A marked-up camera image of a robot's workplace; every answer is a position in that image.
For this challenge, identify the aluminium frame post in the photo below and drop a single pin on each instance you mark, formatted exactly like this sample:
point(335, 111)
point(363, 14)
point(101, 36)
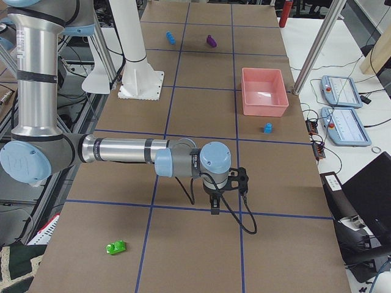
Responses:
point(320, 39)

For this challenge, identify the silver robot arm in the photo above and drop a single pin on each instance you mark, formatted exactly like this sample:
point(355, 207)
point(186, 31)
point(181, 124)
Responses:
point(39, 149)

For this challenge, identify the purple block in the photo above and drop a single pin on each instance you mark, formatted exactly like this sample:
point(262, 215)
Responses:
point(211, 41)

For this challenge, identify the white pedestal column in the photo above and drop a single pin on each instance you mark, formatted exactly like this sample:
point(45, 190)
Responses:
point(139, 80)

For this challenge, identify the white curved sheet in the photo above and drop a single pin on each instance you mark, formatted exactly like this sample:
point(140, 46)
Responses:
point(97, 80)

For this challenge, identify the green block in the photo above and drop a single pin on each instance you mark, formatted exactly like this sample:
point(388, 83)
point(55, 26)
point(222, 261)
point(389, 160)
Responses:
point(116, 247)

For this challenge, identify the red cylinder bottle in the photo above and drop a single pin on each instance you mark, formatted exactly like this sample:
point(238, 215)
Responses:
point(285, 13)

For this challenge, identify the near blue teach pendant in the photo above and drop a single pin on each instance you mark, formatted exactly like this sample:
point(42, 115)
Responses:
point(344, 127)

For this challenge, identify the small circuit board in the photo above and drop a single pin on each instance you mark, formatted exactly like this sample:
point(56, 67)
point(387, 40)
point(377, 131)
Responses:
point(311, 126)

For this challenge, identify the far blue teach pendant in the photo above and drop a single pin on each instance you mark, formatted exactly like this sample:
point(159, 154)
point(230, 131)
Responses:
point(340, 91)

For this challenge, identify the blue teach pendant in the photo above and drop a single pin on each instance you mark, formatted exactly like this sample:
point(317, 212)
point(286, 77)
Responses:
point(344, 127)
point(340, 91)

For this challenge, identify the long blue block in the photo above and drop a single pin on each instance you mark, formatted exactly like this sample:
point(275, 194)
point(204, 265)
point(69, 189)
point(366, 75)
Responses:
point(170, 37)

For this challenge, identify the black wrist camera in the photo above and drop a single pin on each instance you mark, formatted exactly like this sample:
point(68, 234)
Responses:
point(237, 180)

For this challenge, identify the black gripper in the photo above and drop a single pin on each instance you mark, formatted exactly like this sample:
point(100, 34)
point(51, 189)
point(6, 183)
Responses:
point(212, 193)

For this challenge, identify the pink plastic box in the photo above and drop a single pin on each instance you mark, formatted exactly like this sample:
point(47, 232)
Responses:
point(263, 92)

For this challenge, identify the black laptop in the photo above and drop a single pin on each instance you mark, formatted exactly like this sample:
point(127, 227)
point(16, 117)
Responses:
point(369, 193)

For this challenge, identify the small blue block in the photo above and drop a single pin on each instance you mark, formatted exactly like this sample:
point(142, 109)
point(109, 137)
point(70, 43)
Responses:
point(268, 128)

